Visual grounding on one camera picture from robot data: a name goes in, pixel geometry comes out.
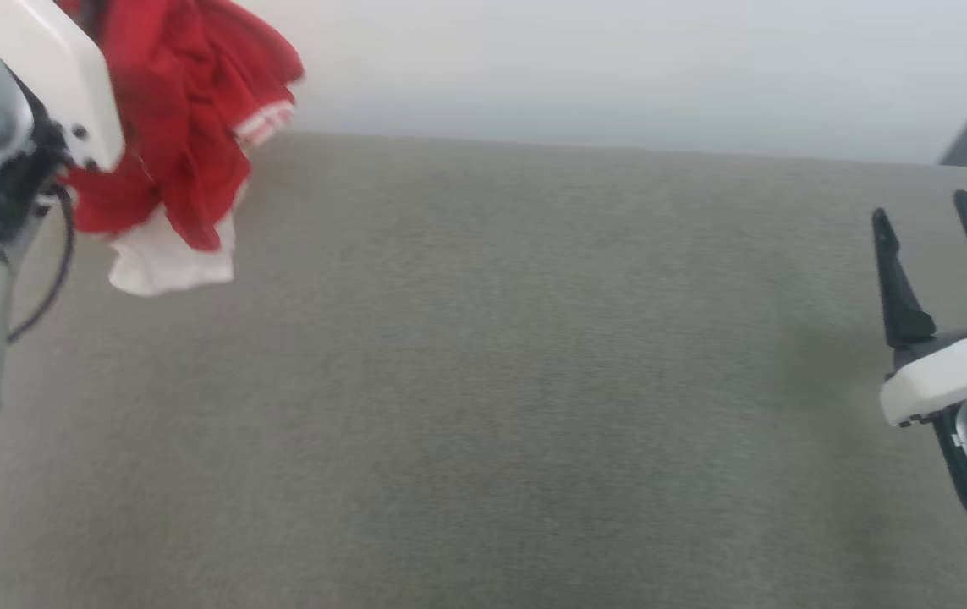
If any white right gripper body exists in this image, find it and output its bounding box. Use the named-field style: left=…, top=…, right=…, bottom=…
left=879, top=320, right=967, bottom=428

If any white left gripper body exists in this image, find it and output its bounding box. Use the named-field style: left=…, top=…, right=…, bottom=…
left=0, top=0, right=126, bottom=173

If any red and white garment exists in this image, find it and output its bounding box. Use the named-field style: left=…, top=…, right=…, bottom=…
left=56, top=0, right=306, bottom=298

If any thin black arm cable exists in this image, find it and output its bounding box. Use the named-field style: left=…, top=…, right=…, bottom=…
left=8, top=182, right=78, bottom=344

